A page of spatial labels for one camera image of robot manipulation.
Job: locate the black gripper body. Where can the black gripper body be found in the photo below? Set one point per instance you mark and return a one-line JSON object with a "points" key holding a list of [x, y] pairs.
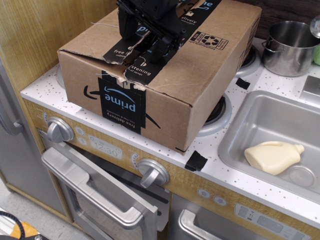
{"points": [[158, 16]]}

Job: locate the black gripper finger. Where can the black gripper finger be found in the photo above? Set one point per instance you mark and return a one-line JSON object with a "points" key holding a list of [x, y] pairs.
{"points": [[128, 25], [160, 48]]}

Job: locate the brown cardboard prime box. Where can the brown cardboard prime box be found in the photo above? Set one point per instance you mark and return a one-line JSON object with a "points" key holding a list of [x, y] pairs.
{"points": [[168, 102]]}

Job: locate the front grey stove burner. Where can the front grey stove burner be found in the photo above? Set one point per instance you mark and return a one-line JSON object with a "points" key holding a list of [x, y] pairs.
{"points": [[218, 118]]}

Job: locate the black tape piece rear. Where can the black tape piece rear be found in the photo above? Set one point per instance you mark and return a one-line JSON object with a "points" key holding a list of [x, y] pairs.
{"points": [[242, 83]]}

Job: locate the black tape piece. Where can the black tape piece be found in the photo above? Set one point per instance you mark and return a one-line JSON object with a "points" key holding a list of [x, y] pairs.
{"points": [[242, 83], [196, 162]]}

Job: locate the rear grey stove burner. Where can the rear grey stove burner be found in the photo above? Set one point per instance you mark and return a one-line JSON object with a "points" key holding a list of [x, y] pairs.
{"points": [[250, 64]]}

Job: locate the silver toy sink basin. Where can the silver toy sink basin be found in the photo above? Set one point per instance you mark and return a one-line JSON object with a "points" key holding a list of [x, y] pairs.
{"points": [[265, 117]]}

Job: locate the black tape piece front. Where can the black tape piece front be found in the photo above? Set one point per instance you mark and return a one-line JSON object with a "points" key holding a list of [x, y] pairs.
{"points": [[196, 162]]}

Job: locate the right silver stove knob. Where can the right silver stove knob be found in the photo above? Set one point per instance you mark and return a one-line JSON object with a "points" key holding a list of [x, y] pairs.
{"points": [[152, 173]]}

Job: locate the silver stove knob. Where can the silver stove knob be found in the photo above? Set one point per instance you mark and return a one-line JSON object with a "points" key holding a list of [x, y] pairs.
{"points": [[152, 173], [59, 131]]}

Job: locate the stainless steel pot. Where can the stainless steel pot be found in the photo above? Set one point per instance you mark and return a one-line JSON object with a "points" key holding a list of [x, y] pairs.
{"points": [[289, 49]]}

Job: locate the left silver stove knob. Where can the left silver stove knob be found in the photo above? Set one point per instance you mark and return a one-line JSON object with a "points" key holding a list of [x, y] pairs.
{"points": [[59, 131]]}

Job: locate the clear round faucet knob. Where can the clear round faucet knob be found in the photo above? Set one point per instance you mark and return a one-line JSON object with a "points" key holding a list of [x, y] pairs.
{"points": [[315, 26]]}

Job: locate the green object at edge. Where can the green object at edge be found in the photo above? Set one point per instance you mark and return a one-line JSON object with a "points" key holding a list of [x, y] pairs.
{"points": [[316, 55]]}

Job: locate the cream plastic detergent bottle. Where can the cream plastic detergent bottle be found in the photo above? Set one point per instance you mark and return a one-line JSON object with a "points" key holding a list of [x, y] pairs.
{"points": [[274, 157]]}

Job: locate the silver oven door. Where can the silver oven door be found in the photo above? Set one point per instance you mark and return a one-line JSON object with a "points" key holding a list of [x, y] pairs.
{"points": [[100, 204]]}

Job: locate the silver dishwasher door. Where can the silver dishwasher door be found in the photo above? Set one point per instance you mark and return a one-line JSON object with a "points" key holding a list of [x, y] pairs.
{"points": [[189, 221]]}

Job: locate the silver toy fridge door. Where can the silver toy fridge door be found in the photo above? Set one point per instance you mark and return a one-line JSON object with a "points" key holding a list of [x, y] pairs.
{"points": [[21, 167]]}

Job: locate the orange object on floor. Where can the orange object on floor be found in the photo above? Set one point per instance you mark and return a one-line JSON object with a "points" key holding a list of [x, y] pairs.
{"points": [[29, 230]]}

